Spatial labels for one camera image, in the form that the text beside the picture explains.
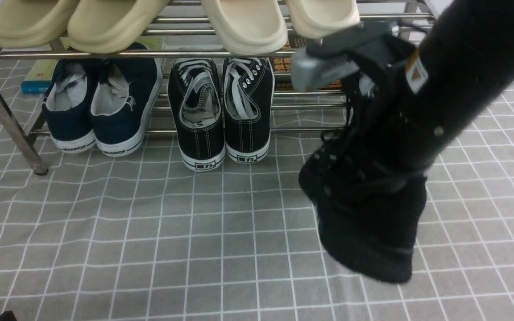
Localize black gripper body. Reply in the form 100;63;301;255
306;20;418;96

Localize black knit sneaker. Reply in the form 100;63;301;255
298;78;428;284

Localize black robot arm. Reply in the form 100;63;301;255
304;0;514;176

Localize metal shoe rack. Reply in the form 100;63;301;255
0;0;440;176

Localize cream slipper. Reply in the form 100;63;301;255
285;0;360;39
200;0;288;55

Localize black orange book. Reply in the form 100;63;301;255
269;34;342;96

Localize black canvas sneaker right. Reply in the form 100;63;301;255
223;57;275;163

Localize black canvas sneaker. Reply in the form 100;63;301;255
223;57;275;163
167;58;226;172

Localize black canvas sneaker left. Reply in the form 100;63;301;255
167;58;226;172

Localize navy sneaker right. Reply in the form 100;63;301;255
90;57;163;158

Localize navy sneaker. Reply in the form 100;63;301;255
90;57;163;158
41;59;98;154

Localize tan slipper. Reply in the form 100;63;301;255
0;0;79;49
67;0;170;54

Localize navy sneaker left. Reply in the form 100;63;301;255
41;59;98;154

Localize green blue book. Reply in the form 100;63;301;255
21;35;166;94

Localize grey checked floor cloth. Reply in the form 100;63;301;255
0;83;514;321

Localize tan slipper far left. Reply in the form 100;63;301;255
0;0;79;49

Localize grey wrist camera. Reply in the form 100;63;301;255
291;48;360;92

